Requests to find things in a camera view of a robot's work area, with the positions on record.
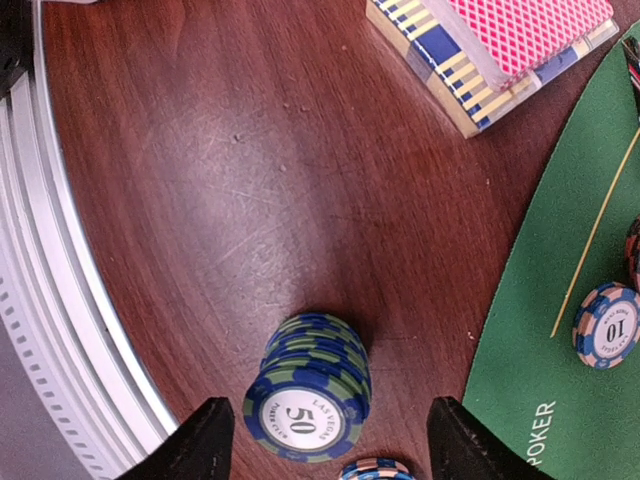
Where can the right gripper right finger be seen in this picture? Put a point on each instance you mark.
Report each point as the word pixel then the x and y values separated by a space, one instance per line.
pixel 461 447

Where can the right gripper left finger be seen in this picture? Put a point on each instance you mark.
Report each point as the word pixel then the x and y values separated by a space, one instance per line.
pixel 201 448

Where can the green poker chip stack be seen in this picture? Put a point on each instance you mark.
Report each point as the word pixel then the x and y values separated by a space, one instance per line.
pixel 313 392

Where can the blue white chips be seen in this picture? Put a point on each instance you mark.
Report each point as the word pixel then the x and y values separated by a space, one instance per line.
pixel 606 326

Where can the orange chips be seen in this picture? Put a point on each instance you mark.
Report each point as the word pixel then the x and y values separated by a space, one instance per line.
pixel 631 253

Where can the red backed card deck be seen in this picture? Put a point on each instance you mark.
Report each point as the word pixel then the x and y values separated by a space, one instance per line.
pixel 507 39

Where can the triangular all-in button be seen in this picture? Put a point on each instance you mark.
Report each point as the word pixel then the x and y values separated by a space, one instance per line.
pixel 631 52

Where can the blue white poker chip stack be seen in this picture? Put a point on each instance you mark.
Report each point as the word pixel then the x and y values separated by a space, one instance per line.
pixel 375 468

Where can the round green poker mat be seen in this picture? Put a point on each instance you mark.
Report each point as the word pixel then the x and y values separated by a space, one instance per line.
pixel 527 383

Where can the blue gold card box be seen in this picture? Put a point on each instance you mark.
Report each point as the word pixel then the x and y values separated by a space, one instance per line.
pixel 452 78

